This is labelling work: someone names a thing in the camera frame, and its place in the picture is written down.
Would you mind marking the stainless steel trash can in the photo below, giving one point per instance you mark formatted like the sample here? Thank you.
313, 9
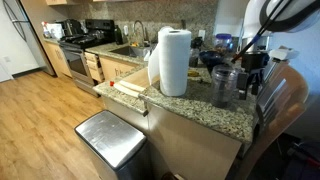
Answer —
110, 140

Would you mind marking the white wall outlet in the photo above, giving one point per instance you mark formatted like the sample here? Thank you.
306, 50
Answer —
202, 35

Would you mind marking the clear jar with purple lid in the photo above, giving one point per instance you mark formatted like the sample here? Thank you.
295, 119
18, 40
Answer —
224, 43

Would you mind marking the wooden slat-back chair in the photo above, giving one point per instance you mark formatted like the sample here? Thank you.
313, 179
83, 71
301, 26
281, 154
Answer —
283, 100
271, 71

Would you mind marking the clear grey plastic tumbler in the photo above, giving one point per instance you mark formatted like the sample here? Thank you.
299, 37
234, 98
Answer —
223, 86

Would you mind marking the dark blue bowl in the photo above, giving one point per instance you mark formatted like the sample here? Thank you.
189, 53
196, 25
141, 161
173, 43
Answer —
210, 57

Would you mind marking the black coffee maker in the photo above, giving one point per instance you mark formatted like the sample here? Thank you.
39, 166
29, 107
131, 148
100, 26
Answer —
71, 27

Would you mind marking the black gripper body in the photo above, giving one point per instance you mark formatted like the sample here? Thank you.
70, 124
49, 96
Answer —
253, 61

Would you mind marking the black and steel stove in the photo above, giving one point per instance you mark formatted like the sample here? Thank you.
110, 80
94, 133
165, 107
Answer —
78, 65

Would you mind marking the steel kitchen sink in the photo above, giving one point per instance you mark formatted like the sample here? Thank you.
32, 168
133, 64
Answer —
128, 51

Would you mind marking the beige counter base cabinet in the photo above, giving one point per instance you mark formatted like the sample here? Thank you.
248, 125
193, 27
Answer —
193, 146

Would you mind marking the white paper towel roll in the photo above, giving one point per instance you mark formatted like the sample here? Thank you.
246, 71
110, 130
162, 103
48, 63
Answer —
175, 63

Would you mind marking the small yellow object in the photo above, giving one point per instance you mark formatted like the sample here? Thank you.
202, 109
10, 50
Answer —
193, 73

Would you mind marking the wooden cutting board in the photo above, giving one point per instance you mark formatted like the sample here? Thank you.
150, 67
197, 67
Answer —
138, 78

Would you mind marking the dark dish soap bottle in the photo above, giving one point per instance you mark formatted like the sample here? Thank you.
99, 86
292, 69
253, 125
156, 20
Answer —
118, 36

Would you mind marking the white spray bottle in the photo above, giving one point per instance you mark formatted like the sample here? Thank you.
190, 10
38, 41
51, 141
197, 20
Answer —
45, 32

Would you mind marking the white countertop appliance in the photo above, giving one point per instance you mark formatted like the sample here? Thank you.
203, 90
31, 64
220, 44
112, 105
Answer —
55, 30

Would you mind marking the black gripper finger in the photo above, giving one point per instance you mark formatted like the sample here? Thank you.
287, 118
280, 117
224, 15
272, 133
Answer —
256, 87
243, 85

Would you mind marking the small red cap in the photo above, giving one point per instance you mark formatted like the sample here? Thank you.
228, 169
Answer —
112, 83

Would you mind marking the beige cabinet with drawers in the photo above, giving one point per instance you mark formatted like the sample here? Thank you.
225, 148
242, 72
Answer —
115, 68

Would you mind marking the stainless steel refrigerator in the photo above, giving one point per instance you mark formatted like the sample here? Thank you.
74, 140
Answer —
33, 40

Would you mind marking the chrome gooseneck faucet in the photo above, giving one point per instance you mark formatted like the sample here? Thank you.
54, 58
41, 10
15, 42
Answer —
144, 37

